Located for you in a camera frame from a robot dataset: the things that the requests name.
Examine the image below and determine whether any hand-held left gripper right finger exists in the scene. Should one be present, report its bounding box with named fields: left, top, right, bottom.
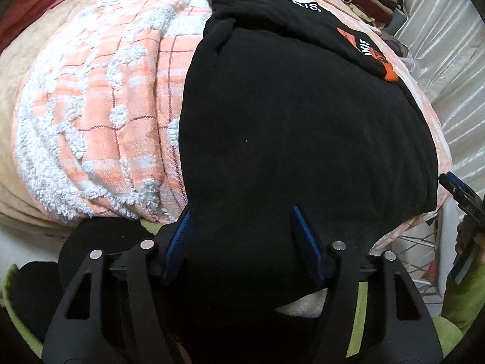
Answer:
left=290, top=205, right=444, bottom=364

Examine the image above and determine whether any person's right forearm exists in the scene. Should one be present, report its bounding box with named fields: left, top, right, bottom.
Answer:
left=432, top=261, right=485, bottom=349

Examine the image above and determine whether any black sweater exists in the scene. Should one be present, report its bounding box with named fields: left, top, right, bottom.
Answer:
left=178, top=0, right=440, bottom=327

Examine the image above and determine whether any person's right hand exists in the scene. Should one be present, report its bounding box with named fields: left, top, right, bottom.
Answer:
left=456, top=220, right=478, bottom=256

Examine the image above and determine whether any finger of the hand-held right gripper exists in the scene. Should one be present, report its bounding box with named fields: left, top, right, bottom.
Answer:
left=439, top=174, right=470, bottom=211
left=445, top=172, right=474, bottom=198

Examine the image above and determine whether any orange white checked blanket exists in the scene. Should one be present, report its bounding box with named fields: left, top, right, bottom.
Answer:
left=11, top=0, right=453, bottom=251

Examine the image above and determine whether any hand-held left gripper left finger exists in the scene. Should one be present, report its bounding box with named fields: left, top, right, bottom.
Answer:
left=42, top=207, right=192, bottom=364

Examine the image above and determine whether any white satin curtain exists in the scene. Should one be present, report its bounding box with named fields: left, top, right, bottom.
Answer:
left=390, top=0, right=485, bottom=198

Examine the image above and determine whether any white wire rack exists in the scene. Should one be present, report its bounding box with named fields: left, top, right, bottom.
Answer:
left=369, top=212, right=448, bottom=312

